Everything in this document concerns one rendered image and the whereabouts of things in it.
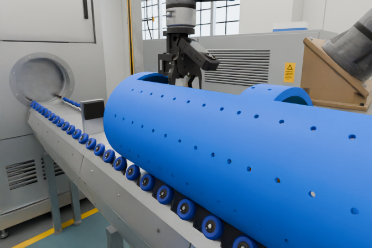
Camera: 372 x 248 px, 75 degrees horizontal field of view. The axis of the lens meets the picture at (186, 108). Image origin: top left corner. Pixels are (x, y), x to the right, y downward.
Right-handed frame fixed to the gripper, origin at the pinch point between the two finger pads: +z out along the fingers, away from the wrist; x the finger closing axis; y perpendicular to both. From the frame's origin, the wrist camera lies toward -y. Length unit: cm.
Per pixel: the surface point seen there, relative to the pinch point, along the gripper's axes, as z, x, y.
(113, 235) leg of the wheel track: 54, 8, 32
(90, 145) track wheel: 18.9, 11.0, 39.2
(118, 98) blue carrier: -2.2, 11.8, 14.0
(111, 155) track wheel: 18.1, 10.1, 24.0
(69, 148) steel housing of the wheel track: 26, 12, 61
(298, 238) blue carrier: 8.3, 14.2, -36.1
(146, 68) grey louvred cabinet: 4, -127, 210
